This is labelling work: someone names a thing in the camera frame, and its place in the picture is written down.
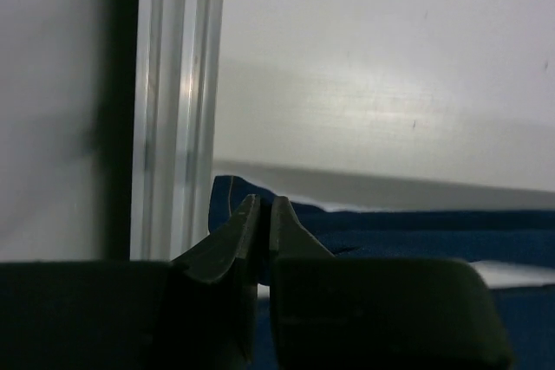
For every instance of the dark blue denim trousers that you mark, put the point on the dark blue denim trousers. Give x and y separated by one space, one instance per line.
521 237

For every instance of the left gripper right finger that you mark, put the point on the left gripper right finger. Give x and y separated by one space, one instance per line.
376 313

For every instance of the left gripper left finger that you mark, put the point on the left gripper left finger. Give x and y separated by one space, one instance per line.
197 311

